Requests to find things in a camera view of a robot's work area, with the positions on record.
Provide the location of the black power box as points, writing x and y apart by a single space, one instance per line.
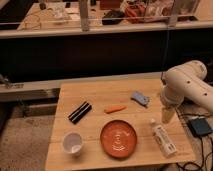
199 127

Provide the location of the orange cloth pile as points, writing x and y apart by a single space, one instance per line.
135 13

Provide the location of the yellow sponge gripper finger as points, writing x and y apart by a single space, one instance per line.
167 114

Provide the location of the metal post left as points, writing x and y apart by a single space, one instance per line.
83 9

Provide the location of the metal post right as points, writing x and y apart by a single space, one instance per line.
172 20

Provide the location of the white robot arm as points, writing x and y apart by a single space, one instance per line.
185 81

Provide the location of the white ceramic cup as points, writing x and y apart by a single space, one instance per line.
72 144

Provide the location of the black striped rectangular block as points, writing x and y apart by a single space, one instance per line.
80 112

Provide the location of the metal post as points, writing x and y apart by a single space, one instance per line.
172 20
83 9

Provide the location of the metal frame rail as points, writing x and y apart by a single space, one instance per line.
51 88

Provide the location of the orange carrot toy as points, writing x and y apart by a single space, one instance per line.
113 109

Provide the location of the black bag on bench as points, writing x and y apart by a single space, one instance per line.
112 17

